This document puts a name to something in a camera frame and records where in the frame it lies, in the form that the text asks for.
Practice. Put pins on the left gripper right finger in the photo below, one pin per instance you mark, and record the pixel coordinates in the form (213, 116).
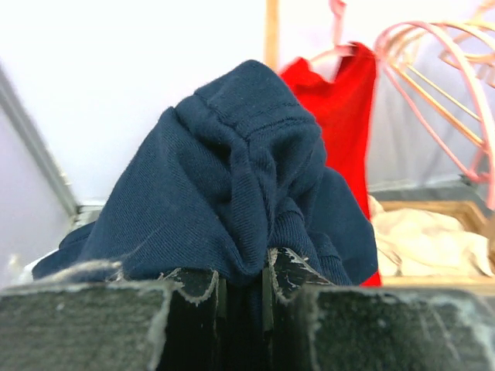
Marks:
(312, 324)

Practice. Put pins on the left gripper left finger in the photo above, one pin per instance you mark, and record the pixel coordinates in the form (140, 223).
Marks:
(173, 323)

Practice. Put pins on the navy blue t shirt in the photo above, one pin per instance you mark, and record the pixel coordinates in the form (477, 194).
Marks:
(233, 170)

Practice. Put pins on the red t shirt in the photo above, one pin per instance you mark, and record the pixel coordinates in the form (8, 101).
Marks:
(342, 109)

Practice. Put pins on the light pink hanger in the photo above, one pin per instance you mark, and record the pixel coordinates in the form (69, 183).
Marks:
(430, 158)

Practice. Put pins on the beige cloth in rack base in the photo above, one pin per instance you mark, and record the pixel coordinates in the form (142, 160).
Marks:
(415, 242)

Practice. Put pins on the wooden clothes rack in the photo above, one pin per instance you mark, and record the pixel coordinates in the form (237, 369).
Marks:
(467, 212)

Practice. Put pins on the corner aluminium profile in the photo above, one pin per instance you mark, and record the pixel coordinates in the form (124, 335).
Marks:
(36, 146)

